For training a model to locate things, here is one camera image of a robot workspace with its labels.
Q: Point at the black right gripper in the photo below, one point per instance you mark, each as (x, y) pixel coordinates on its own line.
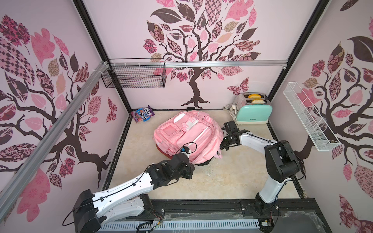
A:
(228, 133)

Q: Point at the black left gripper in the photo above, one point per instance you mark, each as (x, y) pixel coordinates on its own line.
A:
(190, 169)

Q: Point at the purple Skittles candy bag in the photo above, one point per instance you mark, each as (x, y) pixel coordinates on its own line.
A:
(148, 110)

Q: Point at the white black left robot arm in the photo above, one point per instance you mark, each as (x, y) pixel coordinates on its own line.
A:
(92, 210)

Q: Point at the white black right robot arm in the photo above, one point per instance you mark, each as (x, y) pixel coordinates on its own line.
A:
(282, 164)

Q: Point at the white slotted cable duct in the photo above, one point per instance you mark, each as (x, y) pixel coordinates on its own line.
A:
(179, 226)

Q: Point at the pink backpack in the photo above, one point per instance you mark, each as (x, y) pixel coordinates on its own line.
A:
(196, 130)

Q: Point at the blue M&M's candy bag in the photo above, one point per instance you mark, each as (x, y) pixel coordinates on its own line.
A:
(142, 114)

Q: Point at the pink red candy bag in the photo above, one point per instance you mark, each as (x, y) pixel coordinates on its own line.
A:
(135, 116)

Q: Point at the black backpack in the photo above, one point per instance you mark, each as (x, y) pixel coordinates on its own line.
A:
(201, 161)

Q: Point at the red backpack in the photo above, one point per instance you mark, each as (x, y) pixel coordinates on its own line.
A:
(166, 150)

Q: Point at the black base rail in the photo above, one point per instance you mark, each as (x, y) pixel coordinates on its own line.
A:
(246, 207)

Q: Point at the mint green toaster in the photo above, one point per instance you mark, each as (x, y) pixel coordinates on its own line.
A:
(252, 108)

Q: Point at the white wire shelf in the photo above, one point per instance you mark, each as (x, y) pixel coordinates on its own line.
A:
(314, 123)

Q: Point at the aluminium rail back wall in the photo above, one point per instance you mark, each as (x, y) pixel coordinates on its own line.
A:
(193, 64)

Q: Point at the black wire basket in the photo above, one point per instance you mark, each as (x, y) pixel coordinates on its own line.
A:
(135, 73)

